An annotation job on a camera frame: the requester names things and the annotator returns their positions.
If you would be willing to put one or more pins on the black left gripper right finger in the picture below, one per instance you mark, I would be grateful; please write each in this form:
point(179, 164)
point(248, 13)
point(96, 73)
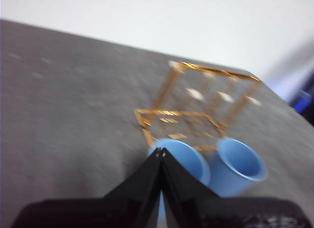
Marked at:
point(211, 213)

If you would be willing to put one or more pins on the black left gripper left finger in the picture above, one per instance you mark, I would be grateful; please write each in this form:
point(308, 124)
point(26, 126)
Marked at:
point(103, 213)

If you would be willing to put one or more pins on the blue ribbed cup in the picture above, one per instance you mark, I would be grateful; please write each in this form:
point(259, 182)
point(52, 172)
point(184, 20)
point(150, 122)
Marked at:
point(238, 169)
point(186, 161)

